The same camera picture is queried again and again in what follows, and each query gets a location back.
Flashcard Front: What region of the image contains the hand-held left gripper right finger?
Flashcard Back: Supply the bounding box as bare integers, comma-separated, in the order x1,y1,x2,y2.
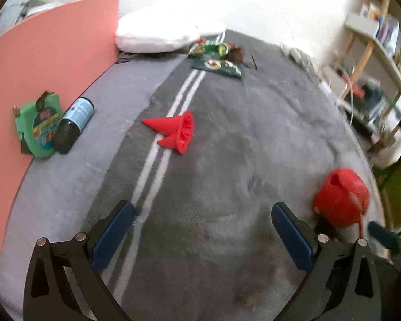
271,202,383,321

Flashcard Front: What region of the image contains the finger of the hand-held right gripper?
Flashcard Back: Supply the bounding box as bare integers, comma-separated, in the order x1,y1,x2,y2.
368,221,401,252

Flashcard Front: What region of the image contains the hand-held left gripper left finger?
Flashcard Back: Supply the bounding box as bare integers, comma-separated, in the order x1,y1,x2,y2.
23,200,136,321

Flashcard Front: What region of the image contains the red toy watering can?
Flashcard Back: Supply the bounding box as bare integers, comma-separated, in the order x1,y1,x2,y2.
313,168,371,238

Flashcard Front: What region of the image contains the red plastic cone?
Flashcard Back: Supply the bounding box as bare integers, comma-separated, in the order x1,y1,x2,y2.
142,111,194,138
158,125,194,155

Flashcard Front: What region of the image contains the dark bottle with blue label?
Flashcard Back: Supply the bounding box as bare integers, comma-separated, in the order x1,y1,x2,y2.
52,98,95,155

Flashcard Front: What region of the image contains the green-edged table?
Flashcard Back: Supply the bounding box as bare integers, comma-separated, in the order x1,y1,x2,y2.
376,87,401,188

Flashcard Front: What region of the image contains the green bubble bottle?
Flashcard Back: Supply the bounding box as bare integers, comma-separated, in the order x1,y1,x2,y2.
13,91,64,159

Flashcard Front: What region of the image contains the wooden shelf unit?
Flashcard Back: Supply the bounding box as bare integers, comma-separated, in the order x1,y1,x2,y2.
331,0,401,169

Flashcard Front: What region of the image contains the salmon pink board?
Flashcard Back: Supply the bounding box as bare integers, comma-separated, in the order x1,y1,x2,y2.
0,0,121,253

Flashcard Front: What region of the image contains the black cloth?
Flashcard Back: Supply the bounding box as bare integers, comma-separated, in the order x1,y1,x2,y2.
115,51,141,65

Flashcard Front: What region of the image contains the dark green snack packet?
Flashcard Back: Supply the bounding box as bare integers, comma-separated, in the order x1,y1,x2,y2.
191,58,243,79

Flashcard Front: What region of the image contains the brown round object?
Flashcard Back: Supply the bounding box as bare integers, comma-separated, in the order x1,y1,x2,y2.
228,45,246,65

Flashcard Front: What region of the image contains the white pillow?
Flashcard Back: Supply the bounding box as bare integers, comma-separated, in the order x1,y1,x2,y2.
115,8,227,54

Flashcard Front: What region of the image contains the light green snack packet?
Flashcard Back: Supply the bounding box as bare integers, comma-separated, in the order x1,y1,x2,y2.
188,39,231,58

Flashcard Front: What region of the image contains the white storage box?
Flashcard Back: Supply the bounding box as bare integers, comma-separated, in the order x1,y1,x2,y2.
345,12,381,39

